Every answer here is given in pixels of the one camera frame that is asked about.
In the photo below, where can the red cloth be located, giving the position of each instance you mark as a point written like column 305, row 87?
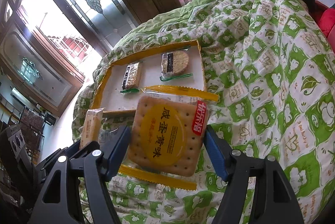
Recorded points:
column 327, row 22

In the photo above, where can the yellow square cracker packet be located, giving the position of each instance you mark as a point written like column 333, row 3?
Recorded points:
column 167, row 132

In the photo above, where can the green white printed blanket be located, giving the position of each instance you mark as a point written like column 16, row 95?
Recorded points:
column 261, row 82

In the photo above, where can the beige biscuit packet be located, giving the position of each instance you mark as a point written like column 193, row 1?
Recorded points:
column 90, row 127

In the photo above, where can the yellow cardboard tray box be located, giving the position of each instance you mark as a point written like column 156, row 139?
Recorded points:
column 149, row 75

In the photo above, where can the dark patterned chair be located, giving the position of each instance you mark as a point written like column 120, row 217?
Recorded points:
column 34, row 122

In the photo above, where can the round cracker packet green edge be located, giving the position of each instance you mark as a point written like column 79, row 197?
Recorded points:
column 175, row 62

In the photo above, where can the wooden framed glass window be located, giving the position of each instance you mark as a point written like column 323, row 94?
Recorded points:
column 39, row 43

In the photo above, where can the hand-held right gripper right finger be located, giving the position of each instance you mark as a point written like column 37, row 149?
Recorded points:
column 216, row 156

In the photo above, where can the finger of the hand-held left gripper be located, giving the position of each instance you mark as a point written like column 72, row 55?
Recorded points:
column 70, row 149

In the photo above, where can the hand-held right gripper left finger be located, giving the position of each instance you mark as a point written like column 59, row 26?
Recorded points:
column 117, row 153

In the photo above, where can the rectangular cracker packet dark label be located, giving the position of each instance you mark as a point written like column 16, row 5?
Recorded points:
column 132, row 75

